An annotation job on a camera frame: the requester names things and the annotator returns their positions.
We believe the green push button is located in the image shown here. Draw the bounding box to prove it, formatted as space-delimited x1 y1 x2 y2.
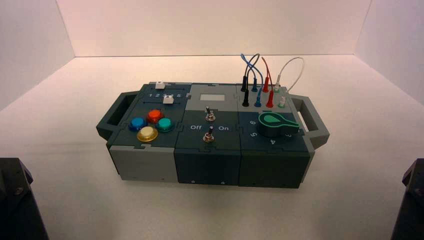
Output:
155 117 175 133

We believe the orange push button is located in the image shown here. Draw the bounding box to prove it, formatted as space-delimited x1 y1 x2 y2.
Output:
146 109 165 125

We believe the yellow push button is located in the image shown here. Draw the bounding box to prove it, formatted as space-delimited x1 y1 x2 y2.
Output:
136 125 159 143

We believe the blue push button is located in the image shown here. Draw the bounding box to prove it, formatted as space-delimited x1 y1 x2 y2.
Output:
128 116 149 132

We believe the small grey display screen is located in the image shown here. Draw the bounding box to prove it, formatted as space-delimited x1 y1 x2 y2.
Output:
199 93 224 103

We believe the grey and green task box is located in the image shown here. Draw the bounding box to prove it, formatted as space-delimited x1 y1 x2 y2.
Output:
96 81 331 190

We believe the green rotary knob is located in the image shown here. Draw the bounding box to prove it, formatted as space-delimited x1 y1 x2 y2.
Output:
257 112 301 138

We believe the metal toggle switch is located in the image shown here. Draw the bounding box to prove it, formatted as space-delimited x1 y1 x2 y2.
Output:
203 126 215 144
204 105 216 122

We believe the black jumper cable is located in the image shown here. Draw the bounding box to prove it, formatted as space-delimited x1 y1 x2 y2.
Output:
240 53 261 108

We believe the blue jumper cable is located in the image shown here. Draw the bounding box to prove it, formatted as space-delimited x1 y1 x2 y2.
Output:
240 53 265 108

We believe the red jumper cable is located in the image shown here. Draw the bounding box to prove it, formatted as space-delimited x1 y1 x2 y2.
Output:
260 56 275 109

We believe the white jumper cable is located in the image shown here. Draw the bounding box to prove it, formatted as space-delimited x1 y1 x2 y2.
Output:
273 56 306 109

